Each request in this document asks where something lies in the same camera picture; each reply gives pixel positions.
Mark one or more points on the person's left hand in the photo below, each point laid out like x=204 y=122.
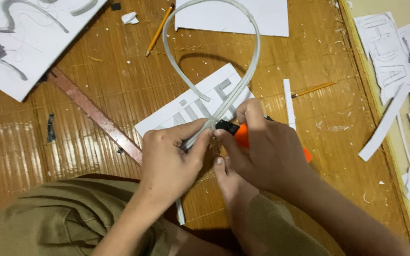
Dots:
x=166 y=167

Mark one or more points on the person's right hand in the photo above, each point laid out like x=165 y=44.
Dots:
x=272 y=156

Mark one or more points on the orange utility knife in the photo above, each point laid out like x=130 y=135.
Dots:
x=242 y=135

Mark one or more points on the long white plastic strip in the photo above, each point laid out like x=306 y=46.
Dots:
x=255 y=53

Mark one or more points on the person's foot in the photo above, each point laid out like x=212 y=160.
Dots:
x=235 y=185

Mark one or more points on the narrow white foam strip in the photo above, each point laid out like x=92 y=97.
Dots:
x=289 y=103

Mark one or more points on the white board with grey letters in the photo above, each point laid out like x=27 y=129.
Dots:
x=174 y=111

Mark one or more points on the short yellow pencil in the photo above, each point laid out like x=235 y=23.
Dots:
x=315 y=88

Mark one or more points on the metal ruler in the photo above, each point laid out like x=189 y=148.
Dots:
x=94 y=112

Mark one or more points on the olive trousers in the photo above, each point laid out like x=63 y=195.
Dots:
x=66 y=217

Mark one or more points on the wide white foam strip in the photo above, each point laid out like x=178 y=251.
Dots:
x=383 y=124

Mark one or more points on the long black scrap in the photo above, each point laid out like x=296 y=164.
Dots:
x=51 y=128

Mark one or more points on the long yellow pencil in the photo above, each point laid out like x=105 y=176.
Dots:
x=159 y=31

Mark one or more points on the plain white sheet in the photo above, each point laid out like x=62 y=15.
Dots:
x=272 y=17

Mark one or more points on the paper with outlined letters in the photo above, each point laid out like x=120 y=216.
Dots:
x=383 y=53

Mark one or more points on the crumpled white paper scrap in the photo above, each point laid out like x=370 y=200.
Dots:
x=130 y=17

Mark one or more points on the small black square scrap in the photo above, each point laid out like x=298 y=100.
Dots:
x=116 y=6

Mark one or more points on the white board with grey curves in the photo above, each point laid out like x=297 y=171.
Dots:
x=37 y=46

